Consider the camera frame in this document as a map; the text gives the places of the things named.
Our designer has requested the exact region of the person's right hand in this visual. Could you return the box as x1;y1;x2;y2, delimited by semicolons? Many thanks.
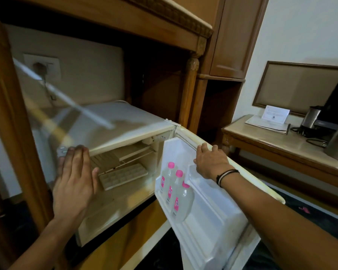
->
193;143;232;181

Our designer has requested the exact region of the person's left hand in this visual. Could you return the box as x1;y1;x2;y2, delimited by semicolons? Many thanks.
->
52;145;100;226

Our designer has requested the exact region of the white mini fridge door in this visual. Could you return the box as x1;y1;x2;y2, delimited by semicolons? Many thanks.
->
154;126;286;270

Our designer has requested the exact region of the person's left forearm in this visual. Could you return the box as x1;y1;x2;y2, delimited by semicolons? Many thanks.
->
8;217;83;270

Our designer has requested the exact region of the person's right forearm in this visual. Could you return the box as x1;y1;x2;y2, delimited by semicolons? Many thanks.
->
218;171;338;270

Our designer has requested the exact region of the black and white wristband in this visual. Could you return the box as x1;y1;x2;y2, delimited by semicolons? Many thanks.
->
216;169;240;188

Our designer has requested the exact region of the white ice cube tray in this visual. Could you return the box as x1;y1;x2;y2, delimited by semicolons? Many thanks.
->
98;163;149;191

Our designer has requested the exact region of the pink capped clear bottle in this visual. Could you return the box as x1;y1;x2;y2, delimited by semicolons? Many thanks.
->
170;181;195;224
166;170;184;206
159;162;177;195

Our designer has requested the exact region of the cream freezer drip tray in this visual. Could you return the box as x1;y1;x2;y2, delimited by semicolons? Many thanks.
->
90;142;157;176

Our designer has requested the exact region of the white paper notepad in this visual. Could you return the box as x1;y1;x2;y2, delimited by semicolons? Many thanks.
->
244;115;289;135

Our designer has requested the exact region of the cream mini fridge body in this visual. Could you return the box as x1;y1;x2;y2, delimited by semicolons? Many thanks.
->
49;100;177;248

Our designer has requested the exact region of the wooden framed glass door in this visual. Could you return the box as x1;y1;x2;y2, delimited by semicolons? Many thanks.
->
0;12;117;270

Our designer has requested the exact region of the wooden desk with stone top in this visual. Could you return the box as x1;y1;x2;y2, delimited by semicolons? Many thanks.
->
221;114;338;220

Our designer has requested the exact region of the white folded tent card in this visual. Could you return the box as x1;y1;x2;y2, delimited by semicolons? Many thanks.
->
261;105;290;124

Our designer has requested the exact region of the grey power plug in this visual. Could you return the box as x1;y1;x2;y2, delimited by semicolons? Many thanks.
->
32;62;48;80

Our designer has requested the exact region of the stainless steel mug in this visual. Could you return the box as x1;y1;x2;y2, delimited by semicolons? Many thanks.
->
301;106;323;130

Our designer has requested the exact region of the wooden cupboard door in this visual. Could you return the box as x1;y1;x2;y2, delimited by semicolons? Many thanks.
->
209;0;270;80

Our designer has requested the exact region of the black television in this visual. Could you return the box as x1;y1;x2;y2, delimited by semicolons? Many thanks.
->
313;66;338;138

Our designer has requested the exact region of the carved wooden cabinet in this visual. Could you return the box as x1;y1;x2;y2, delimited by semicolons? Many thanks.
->
0;0;271;270

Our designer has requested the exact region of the fridge power cable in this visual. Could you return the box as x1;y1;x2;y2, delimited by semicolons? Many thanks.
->
43;76;57;101

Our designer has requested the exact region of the white wall socket plate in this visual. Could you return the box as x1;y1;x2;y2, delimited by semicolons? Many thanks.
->
23;53;62;80

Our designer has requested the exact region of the black desk cable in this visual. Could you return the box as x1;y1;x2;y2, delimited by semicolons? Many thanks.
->
291;126;328;148

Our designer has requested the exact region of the brown framed wall board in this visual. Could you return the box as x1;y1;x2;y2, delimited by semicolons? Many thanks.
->
252;61;338;118

